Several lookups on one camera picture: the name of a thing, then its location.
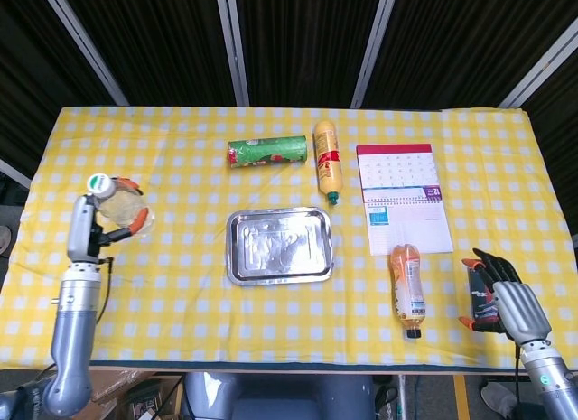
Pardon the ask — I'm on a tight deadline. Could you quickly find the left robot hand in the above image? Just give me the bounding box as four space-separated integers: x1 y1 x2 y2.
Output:
66 175 148 266

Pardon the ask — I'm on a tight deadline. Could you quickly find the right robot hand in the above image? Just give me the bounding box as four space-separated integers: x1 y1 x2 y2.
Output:
458 247 554 347

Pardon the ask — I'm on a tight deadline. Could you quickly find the clear bottle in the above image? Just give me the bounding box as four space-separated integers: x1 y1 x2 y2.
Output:
87 173 157 237

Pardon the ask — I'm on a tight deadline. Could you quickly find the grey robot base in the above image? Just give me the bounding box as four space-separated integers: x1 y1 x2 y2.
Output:
182 372 376 420

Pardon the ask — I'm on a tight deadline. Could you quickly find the orange drink bottle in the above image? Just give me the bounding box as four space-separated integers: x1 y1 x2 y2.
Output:
390 243 428 341

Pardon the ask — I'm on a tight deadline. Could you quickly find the metal tray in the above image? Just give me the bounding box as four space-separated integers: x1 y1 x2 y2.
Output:
225 206 335 287

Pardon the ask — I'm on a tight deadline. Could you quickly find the yellow squeeze bottle green cap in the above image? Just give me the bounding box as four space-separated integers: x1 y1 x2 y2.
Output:
313 119 346 208

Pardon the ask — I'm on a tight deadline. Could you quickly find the dark printed box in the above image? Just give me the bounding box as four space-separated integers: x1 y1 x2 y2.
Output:
468 264 503 324

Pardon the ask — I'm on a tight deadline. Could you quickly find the yellow floor tape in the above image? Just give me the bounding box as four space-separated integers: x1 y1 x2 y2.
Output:
453 375 471 420

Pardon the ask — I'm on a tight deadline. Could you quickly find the yellow checkered tablecloth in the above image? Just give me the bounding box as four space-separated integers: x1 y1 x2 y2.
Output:
0 105 578 372

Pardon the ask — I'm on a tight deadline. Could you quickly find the metal table leg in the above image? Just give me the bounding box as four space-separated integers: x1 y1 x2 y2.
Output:
396 374 410 420

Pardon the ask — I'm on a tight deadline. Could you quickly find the desk calendar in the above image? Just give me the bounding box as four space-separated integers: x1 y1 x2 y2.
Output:
355 143 455 257

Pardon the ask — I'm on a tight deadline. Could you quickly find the green snack canister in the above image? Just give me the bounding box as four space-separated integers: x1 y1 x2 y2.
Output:
227 135 310 169

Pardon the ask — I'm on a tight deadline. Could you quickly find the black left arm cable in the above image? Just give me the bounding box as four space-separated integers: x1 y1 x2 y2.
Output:
96 256 115 322

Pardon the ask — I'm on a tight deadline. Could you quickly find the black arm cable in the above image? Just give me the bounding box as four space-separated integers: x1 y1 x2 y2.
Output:
96 256 115 322
513 342 526 420

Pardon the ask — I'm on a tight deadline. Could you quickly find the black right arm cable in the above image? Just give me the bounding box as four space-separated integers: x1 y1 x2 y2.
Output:
513 342 526 420

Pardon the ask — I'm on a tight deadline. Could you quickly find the white partition post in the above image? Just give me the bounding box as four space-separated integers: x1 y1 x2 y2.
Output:
0 157 33 189
350 0 401 109
38 0 130 107
214 0 250 107
499 13 578 109

